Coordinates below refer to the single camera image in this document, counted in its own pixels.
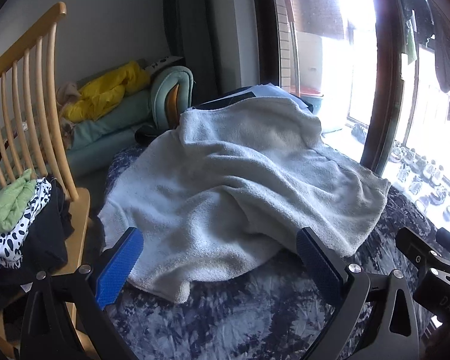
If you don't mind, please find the row of sneakers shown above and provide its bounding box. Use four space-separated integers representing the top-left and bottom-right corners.
388 140 450 223

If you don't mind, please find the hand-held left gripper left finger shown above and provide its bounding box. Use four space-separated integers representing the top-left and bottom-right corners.
19 227 145 360

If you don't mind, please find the green folded cloth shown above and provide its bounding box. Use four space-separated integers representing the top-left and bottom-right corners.
0 169 38 235

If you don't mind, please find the black folded cloth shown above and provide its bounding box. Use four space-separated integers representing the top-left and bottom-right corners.
0 174 74 316

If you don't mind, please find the hanging dark garment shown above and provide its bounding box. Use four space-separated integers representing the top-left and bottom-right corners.
394 0 450 121

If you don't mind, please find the rolled teal cushion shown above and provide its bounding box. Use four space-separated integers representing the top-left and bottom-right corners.
152 65 194 128

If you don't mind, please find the yellow jacket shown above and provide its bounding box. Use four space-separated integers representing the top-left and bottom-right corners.
62 61 152 122

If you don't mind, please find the red basin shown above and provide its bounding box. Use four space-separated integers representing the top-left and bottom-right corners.
299 85 325 99

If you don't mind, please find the beige crumpled cloth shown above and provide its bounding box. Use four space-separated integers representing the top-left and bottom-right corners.
55 82 79 147

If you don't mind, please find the teal folded bedding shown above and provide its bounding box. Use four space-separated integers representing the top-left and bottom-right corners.
65 90 162 179

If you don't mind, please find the black flat case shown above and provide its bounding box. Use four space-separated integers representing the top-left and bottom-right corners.
189 87 259 112

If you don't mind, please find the black and white printed pillow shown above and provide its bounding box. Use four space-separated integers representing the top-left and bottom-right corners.
142 55 185 73

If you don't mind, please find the light wooden spindle chair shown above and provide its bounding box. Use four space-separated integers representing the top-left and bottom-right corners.
0 2 92 360

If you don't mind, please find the white fluffy sweater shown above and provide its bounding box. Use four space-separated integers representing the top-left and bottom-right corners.
97 97 391 304

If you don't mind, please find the green hanging cloth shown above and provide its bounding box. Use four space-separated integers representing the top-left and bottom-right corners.
404 19 418 65

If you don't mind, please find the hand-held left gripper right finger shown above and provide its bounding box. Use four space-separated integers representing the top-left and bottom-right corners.
295 227 421 360

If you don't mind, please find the black and white spotted cloth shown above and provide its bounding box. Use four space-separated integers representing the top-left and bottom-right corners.
0 178 53 271

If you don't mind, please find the blue tie-dye blanket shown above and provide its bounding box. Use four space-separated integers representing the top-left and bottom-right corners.
105 146 447 360

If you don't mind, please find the dark curtain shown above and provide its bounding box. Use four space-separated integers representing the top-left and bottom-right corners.
163 0 256 98

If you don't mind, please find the white paper sheet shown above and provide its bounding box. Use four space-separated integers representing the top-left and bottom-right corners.
247 82 314 111

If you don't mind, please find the white outdoor appliance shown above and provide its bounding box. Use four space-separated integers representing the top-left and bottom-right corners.
295 32 324 94

